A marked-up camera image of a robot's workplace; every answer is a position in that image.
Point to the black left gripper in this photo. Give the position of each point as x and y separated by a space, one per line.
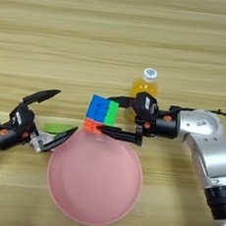
10 137

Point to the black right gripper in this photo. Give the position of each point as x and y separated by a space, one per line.
163 126

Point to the colourful puzzle cube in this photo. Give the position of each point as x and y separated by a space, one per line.
100 110

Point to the orange juice bottle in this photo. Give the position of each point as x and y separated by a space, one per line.
145 87

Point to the pink round plate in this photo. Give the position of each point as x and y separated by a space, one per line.
91 185

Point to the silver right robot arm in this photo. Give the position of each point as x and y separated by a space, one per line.
207 144

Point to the green rectangular block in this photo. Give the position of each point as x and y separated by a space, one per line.
55 127

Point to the small pink white card box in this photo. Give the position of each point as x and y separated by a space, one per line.
49 139

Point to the black box with white label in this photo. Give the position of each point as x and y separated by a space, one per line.
145 105

